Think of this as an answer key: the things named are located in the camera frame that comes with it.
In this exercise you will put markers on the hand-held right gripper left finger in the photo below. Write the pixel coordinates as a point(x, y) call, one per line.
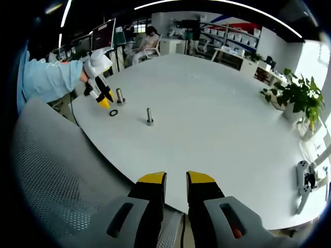
point(147, 206)

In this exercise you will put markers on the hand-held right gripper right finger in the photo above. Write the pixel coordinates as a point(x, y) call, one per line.
point(207, 214)

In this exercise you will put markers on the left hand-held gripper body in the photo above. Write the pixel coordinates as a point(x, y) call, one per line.
point(97, 62)

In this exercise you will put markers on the large threaded steel stud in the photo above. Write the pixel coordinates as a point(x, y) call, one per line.
point(119, 94)

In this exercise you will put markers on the small threaded steel stud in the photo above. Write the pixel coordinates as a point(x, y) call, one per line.
point(149, 115)

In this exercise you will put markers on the person's left hand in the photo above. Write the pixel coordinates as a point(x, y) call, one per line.
point(83, 76)

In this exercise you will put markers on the large computer monitor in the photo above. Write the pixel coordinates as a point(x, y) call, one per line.
point(103, 34)

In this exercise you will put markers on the green panel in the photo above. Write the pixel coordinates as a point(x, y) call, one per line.
point(120, 36)

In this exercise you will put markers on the ceiling strip light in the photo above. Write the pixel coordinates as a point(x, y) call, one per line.
point(64, 14)
point(284, 24)

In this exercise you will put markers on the white office chair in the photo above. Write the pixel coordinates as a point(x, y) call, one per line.
point(155, 49)

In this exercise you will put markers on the white drawer cabinet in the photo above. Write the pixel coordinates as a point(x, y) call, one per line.
point(172, 46)

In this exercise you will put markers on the grey mesh office chair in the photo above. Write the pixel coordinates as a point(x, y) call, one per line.
point(51, 168)

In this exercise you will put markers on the white game controller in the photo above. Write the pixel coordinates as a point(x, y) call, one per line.
point(302, 170)
point(304, 197)

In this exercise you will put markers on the black equipment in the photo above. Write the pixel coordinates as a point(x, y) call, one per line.
point(190, 27)

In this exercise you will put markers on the white trestle table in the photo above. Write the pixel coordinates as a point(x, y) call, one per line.
point(227, 50)

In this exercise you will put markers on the white tabletop stand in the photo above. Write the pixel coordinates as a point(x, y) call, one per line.
point(322, 155)

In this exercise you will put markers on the grey shelving rack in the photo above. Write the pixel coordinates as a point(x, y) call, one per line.
point(227, 25)

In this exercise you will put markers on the row of white storage bins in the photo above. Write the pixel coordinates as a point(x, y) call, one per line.
point(232, 36)

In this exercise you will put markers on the low white cabinet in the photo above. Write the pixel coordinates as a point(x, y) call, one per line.
point(248, 67)

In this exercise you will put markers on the small green plant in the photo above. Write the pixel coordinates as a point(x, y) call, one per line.
point(254, 56)

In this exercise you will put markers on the large potted green plant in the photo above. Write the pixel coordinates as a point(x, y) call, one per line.
point(302, 95)

